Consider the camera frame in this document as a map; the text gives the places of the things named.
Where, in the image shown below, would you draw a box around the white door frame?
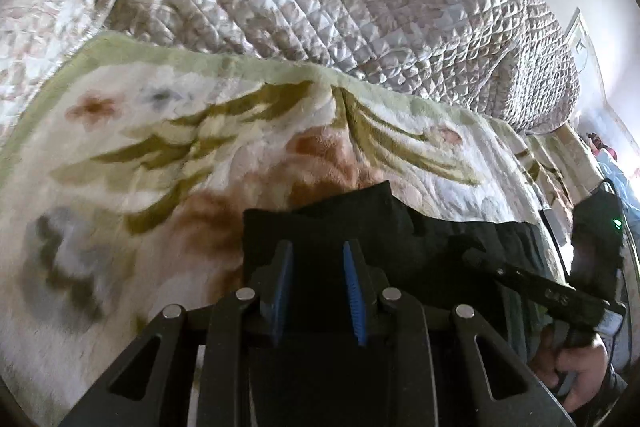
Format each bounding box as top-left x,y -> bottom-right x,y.
564,7 -> 608,112

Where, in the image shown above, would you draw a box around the person's right hand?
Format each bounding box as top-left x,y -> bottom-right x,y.
531,326 -> 610,414

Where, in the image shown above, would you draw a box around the light blue cloth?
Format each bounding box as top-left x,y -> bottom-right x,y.
597,152 -> 640,210

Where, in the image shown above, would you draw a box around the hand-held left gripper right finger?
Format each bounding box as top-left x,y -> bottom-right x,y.
341,239 -> 578,427

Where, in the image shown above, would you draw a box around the floral fleece blanket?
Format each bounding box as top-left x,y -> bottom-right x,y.
0,29 -> 608,423

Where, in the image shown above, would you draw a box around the floral quilted bedsheet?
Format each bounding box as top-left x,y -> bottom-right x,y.
0,0 -> 108,108

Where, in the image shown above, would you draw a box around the black pants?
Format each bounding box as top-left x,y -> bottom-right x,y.
242,179 -> 572,427

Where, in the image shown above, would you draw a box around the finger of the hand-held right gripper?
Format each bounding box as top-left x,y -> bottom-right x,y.
461,246 -> 536,295

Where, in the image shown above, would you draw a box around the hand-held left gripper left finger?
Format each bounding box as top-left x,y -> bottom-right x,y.
60,240 -> 295,427

